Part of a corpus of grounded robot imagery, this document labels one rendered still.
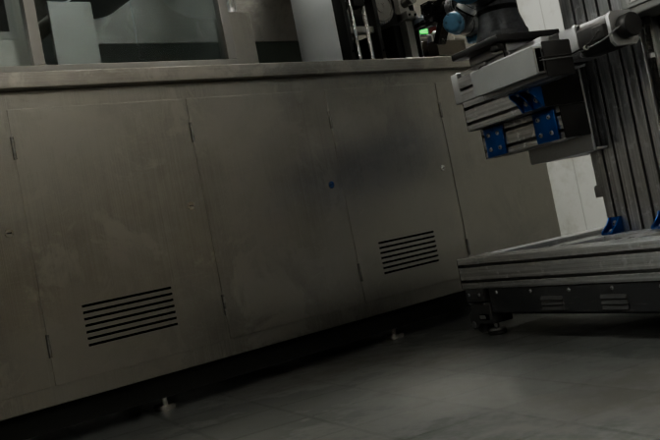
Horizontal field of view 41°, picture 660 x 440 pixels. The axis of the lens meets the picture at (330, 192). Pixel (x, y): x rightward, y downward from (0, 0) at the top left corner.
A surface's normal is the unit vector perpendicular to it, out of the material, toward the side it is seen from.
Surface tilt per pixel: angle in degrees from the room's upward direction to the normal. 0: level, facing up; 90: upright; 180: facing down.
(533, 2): 90
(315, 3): 90
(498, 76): 90
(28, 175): 90
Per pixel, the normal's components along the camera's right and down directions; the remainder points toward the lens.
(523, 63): -0.88, 0.15
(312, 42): -0.77, 0.12
